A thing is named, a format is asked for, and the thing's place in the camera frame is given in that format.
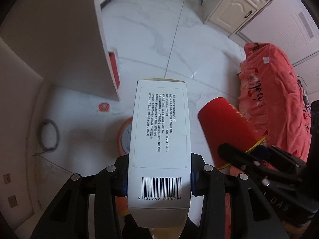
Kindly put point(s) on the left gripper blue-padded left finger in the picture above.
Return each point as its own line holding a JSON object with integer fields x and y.
{"x": 67, "y": 216}

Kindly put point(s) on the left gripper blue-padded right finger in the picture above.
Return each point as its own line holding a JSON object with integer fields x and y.
{"x": 233, "y": 202}

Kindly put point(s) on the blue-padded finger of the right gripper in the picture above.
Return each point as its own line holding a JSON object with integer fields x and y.
{"x": 238, "y": 158}

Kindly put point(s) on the red cylindrical gift tube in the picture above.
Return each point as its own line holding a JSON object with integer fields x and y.
{"x": 222, "y": 123}

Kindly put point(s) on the white barcode carton box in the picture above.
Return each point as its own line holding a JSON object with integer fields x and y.
{"x": 159, "y": 170}

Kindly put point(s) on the red plastic trash bag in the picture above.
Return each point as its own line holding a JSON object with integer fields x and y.
{"x": 272, "y": 101}

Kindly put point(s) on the orange round trash bin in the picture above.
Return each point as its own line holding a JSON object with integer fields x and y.
{"x": 124, "y": 137}

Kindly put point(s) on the red sticker on floor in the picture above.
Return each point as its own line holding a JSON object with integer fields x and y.
{"x": 103, "y": 108}

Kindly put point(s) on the white bedside cabinet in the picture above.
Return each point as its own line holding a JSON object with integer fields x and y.
{"x": 236, "y": 7}

